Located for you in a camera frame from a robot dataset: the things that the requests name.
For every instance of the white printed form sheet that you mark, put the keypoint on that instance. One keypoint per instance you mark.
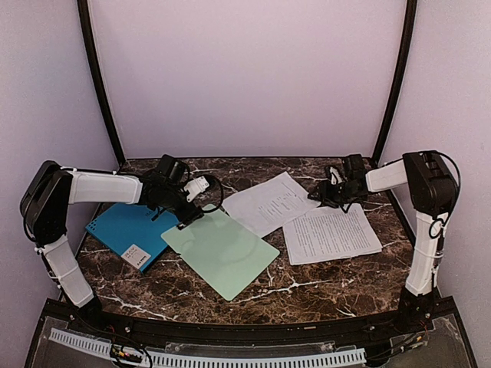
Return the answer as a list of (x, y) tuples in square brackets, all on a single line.
[(268, 206)]

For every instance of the black left frame post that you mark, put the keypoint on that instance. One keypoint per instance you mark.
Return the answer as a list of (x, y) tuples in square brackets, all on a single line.
[(97, 80)]

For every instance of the mint green clipboard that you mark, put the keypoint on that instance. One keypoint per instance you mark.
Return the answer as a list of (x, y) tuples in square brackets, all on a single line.
[(225, 254)]

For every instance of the stapled text document stack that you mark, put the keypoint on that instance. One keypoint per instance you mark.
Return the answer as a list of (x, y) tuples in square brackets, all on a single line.
[(326, 234)]

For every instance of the black frame post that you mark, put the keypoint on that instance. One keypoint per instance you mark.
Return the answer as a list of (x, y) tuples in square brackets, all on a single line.
[(97, 80), (397, 81)]

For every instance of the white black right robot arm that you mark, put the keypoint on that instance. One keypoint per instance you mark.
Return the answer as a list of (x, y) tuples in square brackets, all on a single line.
[(433, 189)]

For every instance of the black right frame post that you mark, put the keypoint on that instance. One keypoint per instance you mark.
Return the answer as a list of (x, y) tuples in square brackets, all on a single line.
[(397, 81)]

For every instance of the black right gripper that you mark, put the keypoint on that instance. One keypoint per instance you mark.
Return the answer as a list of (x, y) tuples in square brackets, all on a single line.
[(330, 192)]

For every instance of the blue file folder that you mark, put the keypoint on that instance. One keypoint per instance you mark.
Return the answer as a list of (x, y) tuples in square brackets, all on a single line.
[(133, 232)]

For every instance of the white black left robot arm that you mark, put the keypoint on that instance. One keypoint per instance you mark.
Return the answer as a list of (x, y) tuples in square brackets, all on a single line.
[(44, 210)]

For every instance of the white slotted cable duct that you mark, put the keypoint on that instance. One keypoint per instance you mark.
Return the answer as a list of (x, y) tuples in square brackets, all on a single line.
[(195, 355)]

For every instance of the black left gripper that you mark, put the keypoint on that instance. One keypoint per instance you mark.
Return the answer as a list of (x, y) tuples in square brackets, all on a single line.
[(188, 214)]

